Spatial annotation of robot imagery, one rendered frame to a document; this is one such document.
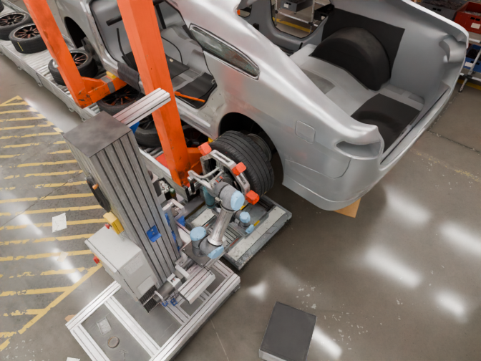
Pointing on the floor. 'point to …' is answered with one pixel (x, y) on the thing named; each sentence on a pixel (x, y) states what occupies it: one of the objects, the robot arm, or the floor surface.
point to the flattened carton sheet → (350, 209)
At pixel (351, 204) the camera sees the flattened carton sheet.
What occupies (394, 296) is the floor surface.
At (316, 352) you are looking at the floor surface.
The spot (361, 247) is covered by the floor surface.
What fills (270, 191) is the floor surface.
